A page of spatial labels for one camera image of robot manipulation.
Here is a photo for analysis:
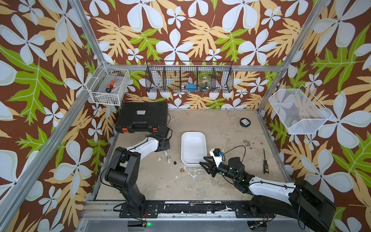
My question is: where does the clear plastic container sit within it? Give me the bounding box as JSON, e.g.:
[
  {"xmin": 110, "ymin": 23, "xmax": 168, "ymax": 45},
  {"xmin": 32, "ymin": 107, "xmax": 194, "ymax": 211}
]
[{"xmin": 199, "ymin": 74, "xmax": 212, "ymax": 90}]

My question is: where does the white wire basket left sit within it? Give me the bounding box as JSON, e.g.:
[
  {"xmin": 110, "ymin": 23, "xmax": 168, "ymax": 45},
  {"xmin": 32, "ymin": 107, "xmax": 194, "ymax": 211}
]
[{"xmin": 87, "ymin": 62, "xmax": 130, "ymax": 106}]

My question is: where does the white plastic storage box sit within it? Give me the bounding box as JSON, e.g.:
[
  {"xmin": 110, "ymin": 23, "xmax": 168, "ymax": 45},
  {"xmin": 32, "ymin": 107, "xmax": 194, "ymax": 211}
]
[{"xmin": 181, "ymin": 131, "xmax": 207, "ymax": 167}]

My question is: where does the black round tape disc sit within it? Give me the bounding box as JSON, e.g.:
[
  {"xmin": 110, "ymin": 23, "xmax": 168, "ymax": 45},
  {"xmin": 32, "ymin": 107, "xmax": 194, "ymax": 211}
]
[{"xmin": 240, "ymin": 118, "xmax": 251, "ymax": 128}]

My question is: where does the white wire basket right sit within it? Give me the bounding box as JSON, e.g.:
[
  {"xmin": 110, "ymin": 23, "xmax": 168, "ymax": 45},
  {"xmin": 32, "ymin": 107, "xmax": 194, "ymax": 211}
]
[{"xmin": 269, "ymin": 85, "xmax": 332, "ymax": 135}]

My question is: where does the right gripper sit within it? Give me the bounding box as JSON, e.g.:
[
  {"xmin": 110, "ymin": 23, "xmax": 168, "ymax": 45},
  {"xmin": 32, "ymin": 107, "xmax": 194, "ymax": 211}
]
[{"xmin": 199, "ymin": 156, "xmax": 238, "ymax": 182}]

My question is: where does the black wire basket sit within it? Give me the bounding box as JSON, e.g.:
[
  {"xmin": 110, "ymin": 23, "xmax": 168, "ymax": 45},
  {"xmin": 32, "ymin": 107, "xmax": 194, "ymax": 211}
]
[{"xmin": 144, "ymin": 61, "xmax": 234, "ymax": 93}]

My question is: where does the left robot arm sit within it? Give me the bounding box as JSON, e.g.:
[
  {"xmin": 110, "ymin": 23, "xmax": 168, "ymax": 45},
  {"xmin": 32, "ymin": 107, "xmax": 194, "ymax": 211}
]
[{"xmin": 104, "ymin": 125, "xmax": 172, "ymax": 218}]

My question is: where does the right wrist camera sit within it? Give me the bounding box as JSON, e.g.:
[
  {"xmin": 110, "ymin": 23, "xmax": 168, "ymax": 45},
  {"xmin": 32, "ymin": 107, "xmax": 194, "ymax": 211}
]
[{"xmin": 209, "ymin": 148, "xmax": 225, "ymax": 167}]

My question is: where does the white wire basket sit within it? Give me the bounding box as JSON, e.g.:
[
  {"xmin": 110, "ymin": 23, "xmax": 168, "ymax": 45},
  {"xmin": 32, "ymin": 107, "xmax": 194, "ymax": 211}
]
[
  {"xmin": 87, "ymin": 62, "xmax": 130, "ymax": 106},
  {"xmin": 269, "ymin": 85, "xmax": 332, "ymax": 135}
]

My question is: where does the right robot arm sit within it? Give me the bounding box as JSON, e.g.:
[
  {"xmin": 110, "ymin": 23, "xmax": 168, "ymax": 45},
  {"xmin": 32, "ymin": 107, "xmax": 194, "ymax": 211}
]
[{"xmin": 200, "ymin": 156, "xmax": 336, "ymax": 232}]

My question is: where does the blue object in basket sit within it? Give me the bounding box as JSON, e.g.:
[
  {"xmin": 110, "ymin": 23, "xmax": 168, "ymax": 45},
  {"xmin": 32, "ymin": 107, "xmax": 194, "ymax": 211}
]
[{"xmin": 186, "ymin": 84, "xmax": 197, "ymax": 93}]

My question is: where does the red black screwdriver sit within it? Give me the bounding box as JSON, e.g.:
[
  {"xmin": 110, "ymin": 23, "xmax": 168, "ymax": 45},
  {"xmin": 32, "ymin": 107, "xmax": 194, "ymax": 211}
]
[{"xmin": 105, "ymin": 80, "xmax": 115, "ymax": 93}]

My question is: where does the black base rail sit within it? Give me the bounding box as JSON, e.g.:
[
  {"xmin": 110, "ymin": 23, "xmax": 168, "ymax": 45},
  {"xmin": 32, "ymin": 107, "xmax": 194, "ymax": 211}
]
[{"xmin": 113, "ymin": 201, "xmax": 275, "ymax": 220}]

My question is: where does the black tool case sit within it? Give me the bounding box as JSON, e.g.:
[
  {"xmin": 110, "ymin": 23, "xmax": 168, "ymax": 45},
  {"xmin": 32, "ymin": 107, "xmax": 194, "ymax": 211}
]
[{"xmin": 115, "ymin": 102, "xmax": 168, "ymax": 133}]

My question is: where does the yellow black screwdriver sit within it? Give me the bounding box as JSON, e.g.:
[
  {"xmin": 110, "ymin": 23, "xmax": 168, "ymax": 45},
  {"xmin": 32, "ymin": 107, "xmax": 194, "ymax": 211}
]
[{"xmin": 263, "ymin": 150, "xmax": 269, "ymax": 175}]

